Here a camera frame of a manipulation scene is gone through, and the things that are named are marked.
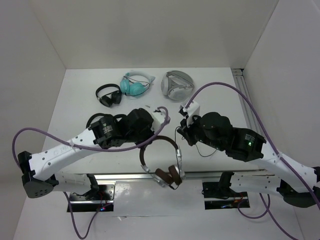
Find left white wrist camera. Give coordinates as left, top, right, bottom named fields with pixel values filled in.
left=150, top=106, right=171, bottom=132

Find aluminium table edge rail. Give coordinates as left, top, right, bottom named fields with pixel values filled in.
left=94, top=169, right=267, bottom=182

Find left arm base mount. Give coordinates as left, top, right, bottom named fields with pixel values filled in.
left=68, top=180, right=116, bottom=213

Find brown and silver headphones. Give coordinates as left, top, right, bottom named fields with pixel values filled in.
left=139, top=126, right=186, bottom=190

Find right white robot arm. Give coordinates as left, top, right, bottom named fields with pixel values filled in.
left=177, top=112, right=320, bottom=208

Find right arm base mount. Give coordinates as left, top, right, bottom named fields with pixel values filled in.
left=201, top=172, right=250, bottom=210

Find white grey gaming headphones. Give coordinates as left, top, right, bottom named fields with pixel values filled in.
left=160, top=70, right=195, bottom=101

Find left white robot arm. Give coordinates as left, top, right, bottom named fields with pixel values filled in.
left=18, top=108, right=154, bottom=200

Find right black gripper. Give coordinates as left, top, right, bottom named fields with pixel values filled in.
left=176, top=111, right=224, bottom=151

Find aluminium side rail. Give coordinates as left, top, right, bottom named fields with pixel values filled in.
left=231, top=67, right=268, bottom=148

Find teal cat-ear headphones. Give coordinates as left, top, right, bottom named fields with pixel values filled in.
left=119, top=70, right=156, bottom=97

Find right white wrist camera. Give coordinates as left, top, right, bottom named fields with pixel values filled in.
left=179, top=99, right=201, bottom=127

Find black folded headphones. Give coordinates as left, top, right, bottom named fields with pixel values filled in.
left=95, top=83, right=122, bottom=108

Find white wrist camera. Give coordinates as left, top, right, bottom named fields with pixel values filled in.
left=179, top=99, right=201, bottom=127
left=150, top=106, right=171, bottom=132

